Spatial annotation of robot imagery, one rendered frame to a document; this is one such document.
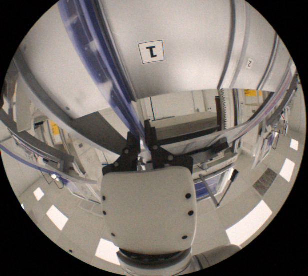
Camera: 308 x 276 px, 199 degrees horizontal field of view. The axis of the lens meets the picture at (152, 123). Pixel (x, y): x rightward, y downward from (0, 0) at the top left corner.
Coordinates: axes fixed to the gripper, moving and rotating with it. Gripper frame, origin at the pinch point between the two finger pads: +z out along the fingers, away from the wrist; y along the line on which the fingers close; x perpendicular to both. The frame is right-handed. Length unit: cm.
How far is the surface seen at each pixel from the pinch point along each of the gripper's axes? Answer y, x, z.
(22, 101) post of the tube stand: -32.6, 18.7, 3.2
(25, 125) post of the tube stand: -32.6, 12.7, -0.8
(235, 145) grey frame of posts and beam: 60, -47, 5
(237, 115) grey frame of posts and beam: 60, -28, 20
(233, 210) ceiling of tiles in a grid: 127, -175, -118
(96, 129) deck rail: -8.0, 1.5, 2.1
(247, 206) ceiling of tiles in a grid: 163, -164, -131
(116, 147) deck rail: -8.1, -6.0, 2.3
